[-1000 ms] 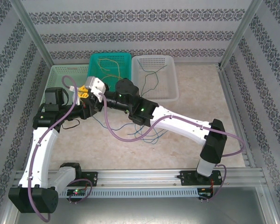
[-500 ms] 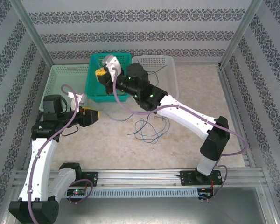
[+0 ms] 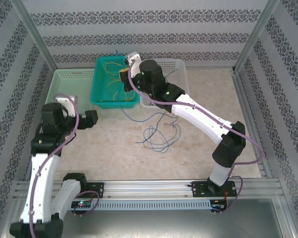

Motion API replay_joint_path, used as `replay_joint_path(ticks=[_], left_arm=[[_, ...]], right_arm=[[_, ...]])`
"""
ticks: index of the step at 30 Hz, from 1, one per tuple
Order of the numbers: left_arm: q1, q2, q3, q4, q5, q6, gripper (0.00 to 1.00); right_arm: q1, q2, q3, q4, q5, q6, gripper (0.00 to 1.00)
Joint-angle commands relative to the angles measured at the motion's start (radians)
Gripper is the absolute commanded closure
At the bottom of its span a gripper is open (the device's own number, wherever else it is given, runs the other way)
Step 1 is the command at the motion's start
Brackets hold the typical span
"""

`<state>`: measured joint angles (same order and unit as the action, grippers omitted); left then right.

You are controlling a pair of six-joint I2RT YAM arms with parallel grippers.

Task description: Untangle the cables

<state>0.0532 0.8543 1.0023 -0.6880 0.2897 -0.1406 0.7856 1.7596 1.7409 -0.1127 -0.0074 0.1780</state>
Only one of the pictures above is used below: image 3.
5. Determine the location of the yellow cable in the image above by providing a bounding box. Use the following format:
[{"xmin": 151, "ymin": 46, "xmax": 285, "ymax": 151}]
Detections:
[
  {"xmin": 105, "ymin": 79, "xmax": 137, "ymax": 103},
  {"xmin": 101, "ymin": 61, "xmax": 126, "ymax": 75}
]

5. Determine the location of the teal plastic basket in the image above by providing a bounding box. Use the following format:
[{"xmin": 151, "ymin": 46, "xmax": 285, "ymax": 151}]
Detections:
[{"xmin": 90, "ymin": 56, "xmax": 141, "ymax": 110}]

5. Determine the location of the white plastic basket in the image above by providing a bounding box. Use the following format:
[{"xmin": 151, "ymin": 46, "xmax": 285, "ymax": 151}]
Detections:
[{"xmin": 140, "ymin": 59, "xmax": 191, "ymax": 110}]

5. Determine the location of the light green plastic basket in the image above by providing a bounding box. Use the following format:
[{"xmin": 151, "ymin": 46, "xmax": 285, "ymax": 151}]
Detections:
[{"xmin": 46, "ymin": 69, "xmax": 96, "ymax": 115}]

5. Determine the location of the grey metal panel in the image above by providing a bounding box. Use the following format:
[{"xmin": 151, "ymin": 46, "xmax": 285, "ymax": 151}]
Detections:
[{"xmin": 14, "ymin": 198, "xmax": 293, "ymax": 238}]

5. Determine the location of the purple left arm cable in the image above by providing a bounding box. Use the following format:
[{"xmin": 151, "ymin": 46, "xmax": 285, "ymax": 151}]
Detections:
[{"xmin": 29, "ymin": 93, "xmax": 100, "ymax": 238}]

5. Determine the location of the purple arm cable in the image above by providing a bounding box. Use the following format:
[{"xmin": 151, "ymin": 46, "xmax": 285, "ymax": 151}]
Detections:
[
  {"xmin": 29, "ymin": 93, "xmax": 100, "ymax": 238},
  {"xmin": 128, "ymin": 60, "xmax": 265, "ymax": 216}
]

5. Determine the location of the black left mount plate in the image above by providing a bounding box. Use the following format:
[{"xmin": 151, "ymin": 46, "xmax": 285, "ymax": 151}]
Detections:
[{"xmin": 85, "ymin": 182, "xmax": 105, "ymax": 199}]

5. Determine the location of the black mount plate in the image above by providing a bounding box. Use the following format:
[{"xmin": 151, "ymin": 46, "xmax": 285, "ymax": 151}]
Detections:
[
  {"xmin": 85, "ymin": 182, "xmax": 105, "ymax": 199},
  {"xmin": 191, "ymin": 180, "xmax": 238, "ymax": 198}
]

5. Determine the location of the aluminium front rail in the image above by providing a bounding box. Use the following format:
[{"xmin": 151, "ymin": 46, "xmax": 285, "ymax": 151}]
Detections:
[{"xmin": 13, "ymin": 179, "xmax": 282, "ymax": 199}]

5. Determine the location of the aluminium left frame post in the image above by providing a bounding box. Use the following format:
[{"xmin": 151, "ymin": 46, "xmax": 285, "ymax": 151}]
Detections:
[{"xmin": 13, "ymin": 0, "xmax": 60, "ymax": 75}]

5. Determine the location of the aluminium frame post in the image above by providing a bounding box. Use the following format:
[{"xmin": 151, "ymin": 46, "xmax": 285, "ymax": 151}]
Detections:
[
  {"xmin": 13, "ymin": 0, "xmax": 60, "ymax": 75},
  {"xmin": 232, "ymin": 0, "xmax": 281, "ymax": 74}
]

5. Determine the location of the slotted grey cable duct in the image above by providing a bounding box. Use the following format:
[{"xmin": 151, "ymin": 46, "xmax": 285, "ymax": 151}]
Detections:
[{"xmin": 72, "ymin": 199, "xmax": 212, "ymax": 210}]

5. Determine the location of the aluminium right frame post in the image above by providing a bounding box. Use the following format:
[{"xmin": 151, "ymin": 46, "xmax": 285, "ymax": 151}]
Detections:
[{"xmin": 232, "ymin": 0, "xmax": 281, "ymax": 74}]

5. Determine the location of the black right mount plate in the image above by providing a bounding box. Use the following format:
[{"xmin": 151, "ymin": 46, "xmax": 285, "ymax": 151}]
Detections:
[{"xmin": 191, "ymin": 180, "xmax": 238, "ymax": 198}]

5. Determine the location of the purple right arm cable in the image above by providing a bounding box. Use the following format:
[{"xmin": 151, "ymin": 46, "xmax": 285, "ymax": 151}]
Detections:
[{"xmin": 128, "ymin": 60, "xmax": 265, "ymax": 216}]

